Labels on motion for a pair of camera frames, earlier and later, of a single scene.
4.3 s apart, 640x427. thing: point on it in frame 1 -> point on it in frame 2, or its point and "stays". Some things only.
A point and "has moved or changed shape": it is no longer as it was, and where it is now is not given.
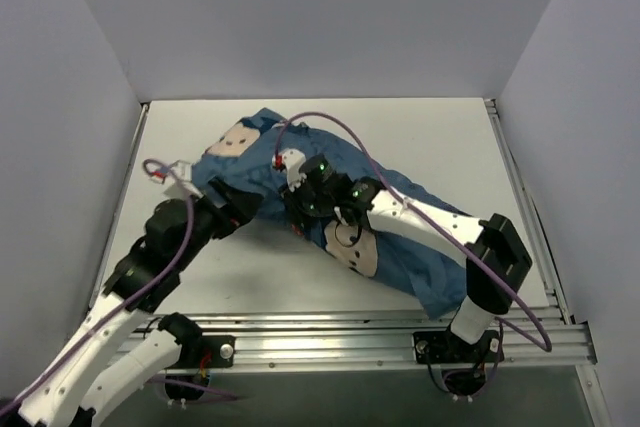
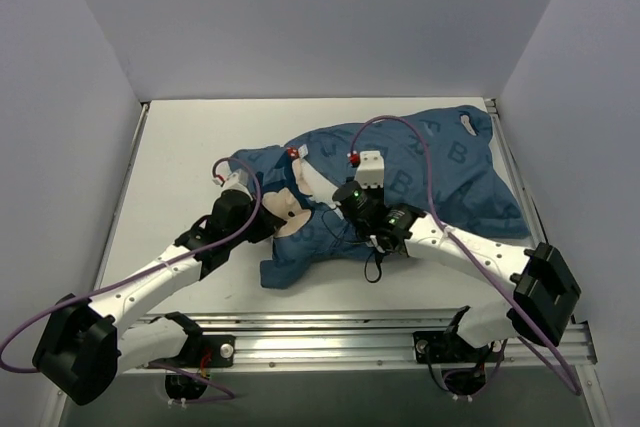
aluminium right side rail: [542, 251] stays
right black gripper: [293, 209] -> [347, 195]
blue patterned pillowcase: [362, 223] has moved or changed shape
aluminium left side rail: [120, 202] stays
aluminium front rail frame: [384, 343] stays
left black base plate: [221, 349] stays
